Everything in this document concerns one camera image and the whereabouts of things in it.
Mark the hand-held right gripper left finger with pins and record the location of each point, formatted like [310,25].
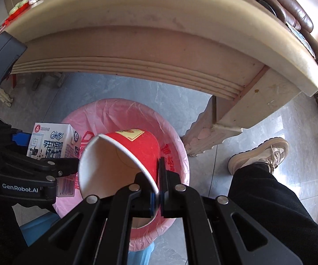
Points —
[145,203]

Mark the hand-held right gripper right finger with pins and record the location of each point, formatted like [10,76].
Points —
[170,198]

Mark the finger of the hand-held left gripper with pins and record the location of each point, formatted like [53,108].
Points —
[21,139]
[51,168]

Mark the white milk carton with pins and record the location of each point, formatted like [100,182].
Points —
[51,143]

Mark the red paper cup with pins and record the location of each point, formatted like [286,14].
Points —
[137,146]

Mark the blue trash bin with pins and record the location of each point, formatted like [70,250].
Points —
[37,229]

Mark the person's left forearm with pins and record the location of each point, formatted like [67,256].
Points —
[4,240]

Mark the green round ornaments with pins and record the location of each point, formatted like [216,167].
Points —
[18,7]

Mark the beige sneaker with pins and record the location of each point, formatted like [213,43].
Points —
[258,154]

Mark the person's right leg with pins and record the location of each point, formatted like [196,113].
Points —
[269,212]

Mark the beige dining table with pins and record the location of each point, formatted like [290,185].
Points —
[148,47]

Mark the blue patterned cushion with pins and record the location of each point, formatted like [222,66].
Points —
[299,37]

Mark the brown leather sofa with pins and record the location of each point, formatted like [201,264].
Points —
[294,8]

